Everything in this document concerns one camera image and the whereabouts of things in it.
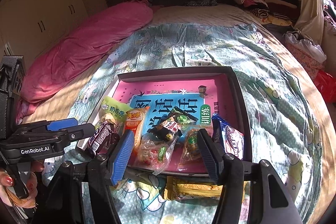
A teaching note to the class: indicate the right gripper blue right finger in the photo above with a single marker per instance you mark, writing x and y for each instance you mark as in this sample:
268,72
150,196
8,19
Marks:
212,156

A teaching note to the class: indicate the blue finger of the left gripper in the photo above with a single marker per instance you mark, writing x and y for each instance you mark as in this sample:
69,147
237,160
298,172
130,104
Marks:
61,124

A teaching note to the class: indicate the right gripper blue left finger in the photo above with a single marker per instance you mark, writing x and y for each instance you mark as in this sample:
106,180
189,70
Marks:
120,157

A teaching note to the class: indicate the yellow wafer packet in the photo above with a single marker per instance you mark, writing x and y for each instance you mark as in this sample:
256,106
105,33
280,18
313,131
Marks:
177,189

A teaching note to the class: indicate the beige bed sheet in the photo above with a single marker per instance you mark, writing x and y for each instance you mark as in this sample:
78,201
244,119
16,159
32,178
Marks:
58,106

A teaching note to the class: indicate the clear wrapped brown snack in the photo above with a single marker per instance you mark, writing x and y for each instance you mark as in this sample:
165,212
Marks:
191,154

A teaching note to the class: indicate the blue Oreo packet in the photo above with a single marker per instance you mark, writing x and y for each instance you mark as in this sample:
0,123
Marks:
227,136

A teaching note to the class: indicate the brown Snickers bar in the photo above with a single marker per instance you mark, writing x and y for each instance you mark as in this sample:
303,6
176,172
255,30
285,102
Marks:
103,139

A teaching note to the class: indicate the clear wrapped red candy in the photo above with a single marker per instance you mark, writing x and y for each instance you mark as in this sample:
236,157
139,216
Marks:
153,154

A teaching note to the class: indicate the orange rice cracker packet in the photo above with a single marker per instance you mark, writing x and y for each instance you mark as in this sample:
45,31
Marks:
135,119

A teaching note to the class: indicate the grey shallow cardboard box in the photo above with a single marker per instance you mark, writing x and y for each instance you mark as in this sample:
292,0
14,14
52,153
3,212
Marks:
197,172

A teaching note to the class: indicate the green milk candy packet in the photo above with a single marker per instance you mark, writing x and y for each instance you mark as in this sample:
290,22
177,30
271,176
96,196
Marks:
114,112

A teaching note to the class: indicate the black green snack packet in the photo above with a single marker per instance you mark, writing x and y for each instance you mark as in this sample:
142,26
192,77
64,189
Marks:
173,124

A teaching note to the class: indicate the pink duvet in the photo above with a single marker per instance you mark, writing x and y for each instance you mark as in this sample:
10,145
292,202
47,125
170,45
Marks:
78,51

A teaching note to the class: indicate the Hello Kitty green blanket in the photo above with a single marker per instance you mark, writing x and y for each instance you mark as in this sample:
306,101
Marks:
284,129

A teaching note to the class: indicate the cream wardrobe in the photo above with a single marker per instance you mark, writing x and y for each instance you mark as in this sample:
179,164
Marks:
30,27

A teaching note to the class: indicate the red plastic bag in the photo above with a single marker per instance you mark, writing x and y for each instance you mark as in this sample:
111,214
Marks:
326,85

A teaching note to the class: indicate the white plastic bag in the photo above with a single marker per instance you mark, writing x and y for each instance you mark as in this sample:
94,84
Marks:
306,44

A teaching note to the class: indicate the cream curtain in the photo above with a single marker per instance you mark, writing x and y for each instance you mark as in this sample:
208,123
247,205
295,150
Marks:
311,20

